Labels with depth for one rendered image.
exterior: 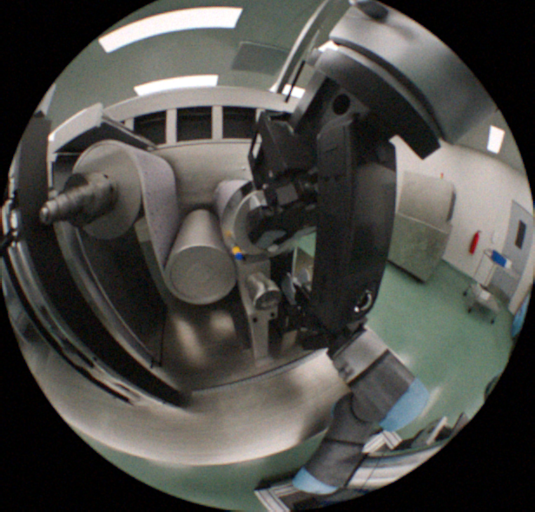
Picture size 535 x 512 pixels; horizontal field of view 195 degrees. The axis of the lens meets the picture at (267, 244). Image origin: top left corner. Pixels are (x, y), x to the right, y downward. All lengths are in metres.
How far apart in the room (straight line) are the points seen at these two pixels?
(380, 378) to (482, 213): 4.50
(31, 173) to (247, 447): 0.52
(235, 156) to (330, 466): 0.74
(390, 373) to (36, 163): 0.43
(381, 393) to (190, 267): 0.31
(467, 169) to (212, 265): 4.72
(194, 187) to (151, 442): 0.73
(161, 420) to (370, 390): 0.43
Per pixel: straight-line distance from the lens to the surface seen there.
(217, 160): 0.55
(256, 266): 0.23
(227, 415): 0.44
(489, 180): 4.71
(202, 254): 0.25
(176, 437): 0.48
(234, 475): 1.41
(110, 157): 0.27
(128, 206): 0.26
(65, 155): 0.35
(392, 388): 0.23
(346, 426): 0.31
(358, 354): 0.23
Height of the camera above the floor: 1.33
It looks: 26 degrees down
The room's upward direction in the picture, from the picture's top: straight up
